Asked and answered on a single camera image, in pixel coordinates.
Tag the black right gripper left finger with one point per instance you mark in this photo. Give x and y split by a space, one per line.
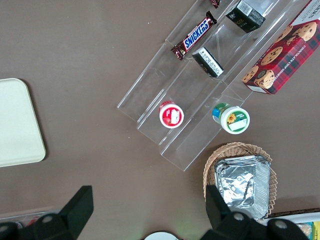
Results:
72 210

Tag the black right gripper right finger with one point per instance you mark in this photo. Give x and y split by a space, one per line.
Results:
220 210

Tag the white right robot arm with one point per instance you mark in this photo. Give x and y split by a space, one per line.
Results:
162 236

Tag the light wicker basket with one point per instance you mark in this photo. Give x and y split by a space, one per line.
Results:
212 157

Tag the cream rectangular plastic tray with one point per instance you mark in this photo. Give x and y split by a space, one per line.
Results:
20 120

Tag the stacked aluminium foil containers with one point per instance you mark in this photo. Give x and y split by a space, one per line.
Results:
240 185

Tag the clear acrylic bottle rack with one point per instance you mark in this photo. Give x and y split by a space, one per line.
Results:
27 215

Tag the white plastic snack bin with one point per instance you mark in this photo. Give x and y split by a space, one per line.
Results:
295 218

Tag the clear rice cracker packet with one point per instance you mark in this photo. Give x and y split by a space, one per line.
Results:
305 229

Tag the green-lidded sunflower jar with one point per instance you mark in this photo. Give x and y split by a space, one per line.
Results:
235 120

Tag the yellow snack packet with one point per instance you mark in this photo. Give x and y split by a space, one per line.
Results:
316 231

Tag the red-lidded small jar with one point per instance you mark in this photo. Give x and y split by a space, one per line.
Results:
172 116

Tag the clear acrylic stepped shelf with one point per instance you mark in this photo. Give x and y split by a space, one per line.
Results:
200 100

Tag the small black carton box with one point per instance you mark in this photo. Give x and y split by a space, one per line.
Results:
208 62
246 17

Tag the red tartan cookie box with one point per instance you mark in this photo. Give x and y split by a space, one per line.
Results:
285 57

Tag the Snickers chocolate bar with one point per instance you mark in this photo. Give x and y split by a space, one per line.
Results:
196 35
215 2

